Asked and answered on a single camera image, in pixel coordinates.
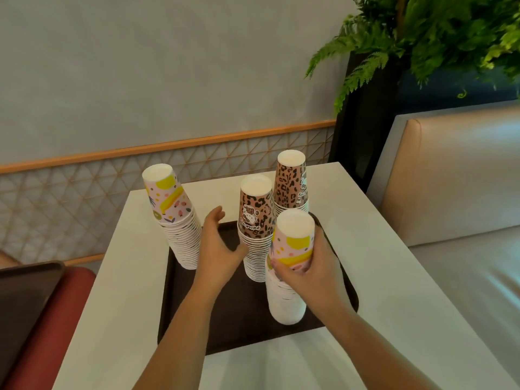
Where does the beige booth seat cushion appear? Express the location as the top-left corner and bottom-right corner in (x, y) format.
(407, 226), (520, 384)

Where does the stack of leopard print cups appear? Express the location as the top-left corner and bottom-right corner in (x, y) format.
(238, 174), (275, 283)
(274, 149), (310, 218)

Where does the pink yellow paper cup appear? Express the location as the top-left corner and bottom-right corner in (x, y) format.
(267, 209), (316, 277)

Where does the stack of pink patterned cups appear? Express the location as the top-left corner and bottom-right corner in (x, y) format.
(142, 163), (203, 271)

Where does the person's left hand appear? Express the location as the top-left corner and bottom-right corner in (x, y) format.
(194, 206), (249, 294)

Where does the dark brown table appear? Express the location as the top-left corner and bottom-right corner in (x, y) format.
(0, 261), (66, 380)

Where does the dark brown serving tray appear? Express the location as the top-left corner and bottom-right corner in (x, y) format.
(158, 212), (360, 356)

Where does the beige booth backrest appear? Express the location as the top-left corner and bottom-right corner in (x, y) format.
(367, 100), (520, 247)

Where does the person's left forearm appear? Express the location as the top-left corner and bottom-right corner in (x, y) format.
(133, 282), (223, 390)

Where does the stack of white paper cups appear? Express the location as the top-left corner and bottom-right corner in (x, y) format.
(265, 256), (307, 326)

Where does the red booth seat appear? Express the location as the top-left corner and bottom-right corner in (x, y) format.
(2, 266), (97, 390)

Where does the wooden wall rail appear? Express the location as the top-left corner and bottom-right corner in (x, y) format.
(0, 119), (336, 175)

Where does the person's right forearm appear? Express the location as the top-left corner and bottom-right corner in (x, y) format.
(323, 304), (443, 390)

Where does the black planter box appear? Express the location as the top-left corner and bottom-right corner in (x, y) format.
(328, 50), (520, 192)

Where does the person's right hand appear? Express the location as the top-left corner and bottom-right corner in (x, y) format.
(269, 226), (354, 321)

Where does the green fern plant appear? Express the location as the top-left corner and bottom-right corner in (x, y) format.
(305, 0), (520, 114)

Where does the lattice wall panel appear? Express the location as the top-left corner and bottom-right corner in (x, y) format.
(0, 126), (335, 265)

